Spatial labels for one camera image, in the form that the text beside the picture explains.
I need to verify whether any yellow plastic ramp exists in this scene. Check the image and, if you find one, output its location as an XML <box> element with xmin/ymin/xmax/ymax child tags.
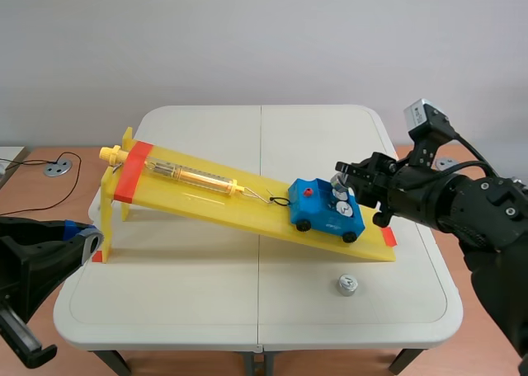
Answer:
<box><xmin>100</xmin><ymin>126</ymin><xmax>398</xmax><ymax>265</ymax></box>

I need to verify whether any black table leg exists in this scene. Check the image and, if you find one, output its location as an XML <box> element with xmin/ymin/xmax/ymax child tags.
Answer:
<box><xmin>88</xmin><ymin>350</ymin><xmax>132</xmax><ymax>376</ymax></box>
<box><xmin>387</xmin><ymin>348</ymin><xmax>426</xmax><ymax>375</ymax></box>
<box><xmin>237</xmin><ymin>350</ymin><xmax>284</xmax><ymax>376</ymax></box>

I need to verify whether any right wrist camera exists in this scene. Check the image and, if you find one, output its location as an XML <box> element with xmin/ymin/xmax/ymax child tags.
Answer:
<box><xmin>403</xmin><ymin>98</ymin><xmax>436</xmax><ymax>133</ymax></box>

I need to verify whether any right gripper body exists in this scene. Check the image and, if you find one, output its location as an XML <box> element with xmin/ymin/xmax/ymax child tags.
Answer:
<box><xmin>372</xmin><ymin>160</ymin><xmax>451</xmax><ymax>228</ymax></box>

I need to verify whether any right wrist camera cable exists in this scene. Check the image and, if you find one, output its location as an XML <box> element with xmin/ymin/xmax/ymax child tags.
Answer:
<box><xmin>448</xmin><ymin>131</ymin><xmax>502</xmax><ymax>179</ymax></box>

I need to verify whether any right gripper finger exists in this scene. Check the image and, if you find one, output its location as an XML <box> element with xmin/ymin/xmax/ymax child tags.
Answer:
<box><xmin>334</xmin><ymin>151</ymin><xmax>399</xmax><ymax>187</ymax></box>
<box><xmin>353</xmin><ymin>182</ymin><xmax>388</xmax><ymax>207</ymax></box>

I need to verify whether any thin black cable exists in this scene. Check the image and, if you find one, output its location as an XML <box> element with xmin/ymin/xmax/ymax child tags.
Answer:
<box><xmin>0</xmin><ymin>152</ymin><xmax>83</xmax><ymax>219</ymax></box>

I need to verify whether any black string loop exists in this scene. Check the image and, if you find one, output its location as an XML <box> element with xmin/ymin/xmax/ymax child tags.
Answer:
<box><xmin>266</xmin><ymin>190</ymin><xmax>292</xmax><ymax>209</ymax></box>

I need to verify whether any blue toy cart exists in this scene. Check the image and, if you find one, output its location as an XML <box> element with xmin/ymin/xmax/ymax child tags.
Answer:
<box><xmin>287</xmin><ymin>176</ymin><xmax>365</xmax><ymax>244</ymax></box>

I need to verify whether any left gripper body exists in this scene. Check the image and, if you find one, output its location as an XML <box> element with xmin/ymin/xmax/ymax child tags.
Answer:
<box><xmin>0</xmin><ymin>234</ymin><xmax>83</xmax><ymax>324</ymax></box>

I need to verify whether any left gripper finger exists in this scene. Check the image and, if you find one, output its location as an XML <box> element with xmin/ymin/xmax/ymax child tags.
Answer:
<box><xmin>0</xmin><ymin>303</ymin><xmax>59</xmax><ymax>370</ymax></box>
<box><xmin>0</xmin><ymin>218</ymin><xmax>103</xmax><ymax>266</ymax></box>

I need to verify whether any clear yellow spring scale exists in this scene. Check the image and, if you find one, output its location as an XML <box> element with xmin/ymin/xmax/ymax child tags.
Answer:
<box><xmin>98</xmin><ymin>144</ymin><xmax>274</xmax><ymax>204</ymax></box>

